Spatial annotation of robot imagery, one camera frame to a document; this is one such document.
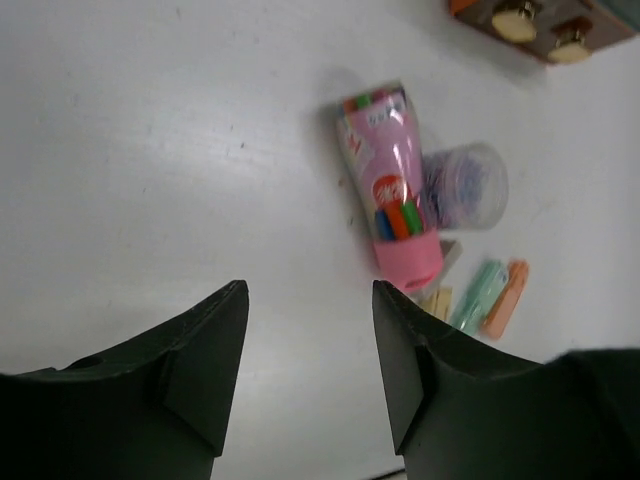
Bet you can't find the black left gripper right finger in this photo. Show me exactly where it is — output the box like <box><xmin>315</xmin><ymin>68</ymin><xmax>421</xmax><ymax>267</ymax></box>
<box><xmin>372</xmin><ymin>281</ymin><xmax>639</xmax><ymax>479</ymax></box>

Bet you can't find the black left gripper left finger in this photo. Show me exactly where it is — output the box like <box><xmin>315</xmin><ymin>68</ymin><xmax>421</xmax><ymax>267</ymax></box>
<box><xmin>1</xmin><ymin>280</ymin><xmax>249</xmax><ymax>479</ymax></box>

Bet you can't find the clear jar of clips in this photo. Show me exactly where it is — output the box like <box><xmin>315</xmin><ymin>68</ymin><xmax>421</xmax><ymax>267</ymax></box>
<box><xmin>421</xmin><ymin>142</ymin><xmax>509</xmax><ymax>230</ymax></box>

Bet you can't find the pink marker tube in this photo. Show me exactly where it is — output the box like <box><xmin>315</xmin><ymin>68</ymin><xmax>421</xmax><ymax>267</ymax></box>
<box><xmin>336</xmin><ymin>82</ymin><xmax>444</xmax><ymax>294</ymax></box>

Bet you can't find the yellow small clip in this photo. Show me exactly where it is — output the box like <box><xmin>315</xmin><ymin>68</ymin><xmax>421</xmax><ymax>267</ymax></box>
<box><xmin>419</xmin><ymin>286</ymin><xmax>453</xmax><ymax>322</ymax></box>

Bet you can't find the green highlighter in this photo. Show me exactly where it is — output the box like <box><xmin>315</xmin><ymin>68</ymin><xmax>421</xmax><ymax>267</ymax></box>
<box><xmin>450</xmin><ymin>260</ymin><xmax>509</xmax><ymax>336</ymax></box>

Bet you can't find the orange highlighter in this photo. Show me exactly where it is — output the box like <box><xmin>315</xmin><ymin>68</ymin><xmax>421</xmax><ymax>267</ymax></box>
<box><xmin>481</xmin><ymin>259</ymin><xmax>530</xmax><ymax>340</ymax></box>

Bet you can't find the grey small eraser stick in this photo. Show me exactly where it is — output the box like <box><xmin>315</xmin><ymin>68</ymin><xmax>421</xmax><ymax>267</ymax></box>
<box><xmin>440</xmin><ymin>239</ymin><xmax>463</xmax><ymax>274</ymax></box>

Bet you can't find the teal mini drawer cabinet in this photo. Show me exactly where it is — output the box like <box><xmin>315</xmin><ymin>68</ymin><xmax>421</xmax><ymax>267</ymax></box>
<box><xmin>448</xmin><ymin>0</ymin><xmax>639</xmax><ymax>65</ymax></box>

